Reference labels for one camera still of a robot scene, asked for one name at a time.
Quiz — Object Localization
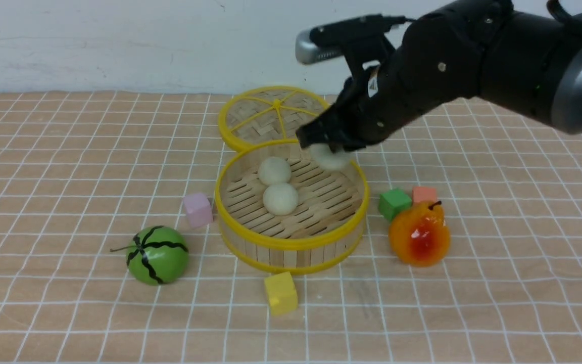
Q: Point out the bamboo steamer tray yellow rim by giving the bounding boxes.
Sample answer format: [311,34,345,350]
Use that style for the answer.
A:
[215,139,370,275]

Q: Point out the green toy watermelon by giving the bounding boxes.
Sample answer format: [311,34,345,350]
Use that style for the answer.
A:
[110,225,189,285]

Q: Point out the bamboo steamer lid yellow rim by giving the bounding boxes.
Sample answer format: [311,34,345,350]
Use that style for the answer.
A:
[218,85,329,152]

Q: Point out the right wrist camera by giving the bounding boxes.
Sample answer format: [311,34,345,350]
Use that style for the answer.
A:
[295,14,414,65]

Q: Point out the salmon foam cube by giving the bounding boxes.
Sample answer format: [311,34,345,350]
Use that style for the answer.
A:
[412,185,439,205]

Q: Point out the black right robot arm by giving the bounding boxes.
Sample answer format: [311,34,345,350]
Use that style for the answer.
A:
[295,1,582,152]

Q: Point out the yellow foam cube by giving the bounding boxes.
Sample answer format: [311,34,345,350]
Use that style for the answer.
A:
[264,271,299,316]

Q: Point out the green foam cube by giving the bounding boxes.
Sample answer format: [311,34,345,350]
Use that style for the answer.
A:
[378,188,413,222]

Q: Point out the orange toy pear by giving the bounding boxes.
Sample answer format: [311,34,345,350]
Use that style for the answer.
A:
[388,201,451,267]

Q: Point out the pink foam cube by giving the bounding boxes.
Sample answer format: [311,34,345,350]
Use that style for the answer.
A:
[182,193,213,229]

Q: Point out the checkered orange tablecloth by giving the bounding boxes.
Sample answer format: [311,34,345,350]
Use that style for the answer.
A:
[0,92,582,363]

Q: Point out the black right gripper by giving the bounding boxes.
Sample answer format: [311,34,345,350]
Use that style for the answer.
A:
[296,1,513,154]

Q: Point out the white bun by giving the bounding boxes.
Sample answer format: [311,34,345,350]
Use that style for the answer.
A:
[309,144,352,171]
[257,156,292,185]
[263,184,300,216]

